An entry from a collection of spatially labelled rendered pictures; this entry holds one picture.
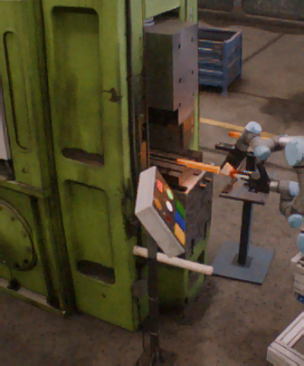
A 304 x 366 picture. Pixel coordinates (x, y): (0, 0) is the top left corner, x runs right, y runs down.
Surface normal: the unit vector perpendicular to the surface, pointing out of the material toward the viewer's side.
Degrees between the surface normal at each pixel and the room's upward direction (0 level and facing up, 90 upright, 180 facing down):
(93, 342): 0
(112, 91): 89
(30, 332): 0
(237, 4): 90
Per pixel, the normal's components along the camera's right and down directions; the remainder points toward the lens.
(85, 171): -0.46, 0.43
